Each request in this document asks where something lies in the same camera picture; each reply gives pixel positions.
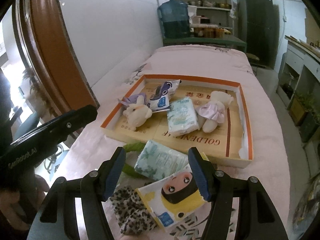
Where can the plush doll in lilac dress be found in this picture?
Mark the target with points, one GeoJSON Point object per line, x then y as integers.
{"type": "Point", "coordinates": [213, 113]}

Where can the white metal shelf rack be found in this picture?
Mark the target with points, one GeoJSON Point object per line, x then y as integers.
{"type": "Point", "coordinates": [210, 10]}

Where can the left hand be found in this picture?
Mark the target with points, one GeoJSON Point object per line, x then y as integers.
{"type": "Point", "coordinates": [11, 208]}

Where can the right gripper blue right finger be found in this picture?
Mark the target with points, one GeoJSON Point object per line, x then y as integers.
{"type": "Point", "coordinates": [202, 170]}

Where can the yellow cartoon girl tissue pack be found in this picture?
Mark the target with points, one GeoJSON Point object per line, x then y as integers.
{"type": "Point", "coordinates": [172, 199]}

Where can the white plush rabbit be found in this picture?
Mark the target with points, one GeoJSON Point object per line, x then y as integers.
{"type": "Point", "coordinates": [137, 113]}

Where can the grey kitchen counter cabinet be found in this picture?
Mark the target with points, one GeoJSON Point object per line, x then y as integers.
{"type": "Point", "coordinates": [298, 86]}

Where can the leopard print scrunchie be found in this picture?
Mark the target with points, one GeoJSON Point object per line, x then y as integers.
{"type": "Point", "coordinates": [131, 213]}

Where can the green low table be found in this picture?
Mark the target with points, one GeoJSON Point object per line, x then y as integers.
{"type": "Point", "coordinates": [227, 41]}

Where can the blue cartoon tissue pack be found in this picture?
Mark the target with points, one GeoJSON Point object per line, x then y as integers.
{"type": "Point", "coordinates": [162, 94]}

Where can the dark grey refrigerator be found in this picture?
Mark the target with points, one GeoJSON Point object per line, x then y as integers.
{"type": "Point", "coordinates": [257, 26]}

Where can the brown wooden headboard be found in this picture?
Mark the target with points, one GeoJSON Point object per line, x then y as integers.
{"type": "Point", "coordinates": [56, 82]}

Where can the orange rimmed cardboard box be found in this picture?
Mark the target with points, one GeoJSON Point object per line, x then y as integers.
{"type": "Point", "coordinates": [229, 144]}

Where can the green patterned tissue pack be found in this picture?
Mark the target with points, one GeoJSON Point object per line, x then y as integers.
{"type": "Point", "coordinates": [182, 117]}

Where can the pink bed quilt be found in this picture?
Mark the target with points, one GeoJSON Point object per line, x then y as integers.
{"type": "Point", "coordinates": [193, 64]}

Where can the blue water jug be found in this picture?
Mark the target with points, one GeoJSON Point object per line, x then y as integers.
{"type": "Point", "coordinates": [174, 19]}

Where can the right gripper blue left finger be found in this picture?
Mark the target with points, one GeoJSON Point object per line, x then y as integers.
{"type": "Point", "coordinates": [111, 171]}

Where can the green floral tissue pack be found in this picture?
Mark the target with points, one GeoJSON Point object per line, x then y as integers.
{"type": "Point", "coordinates": [157, 161]}

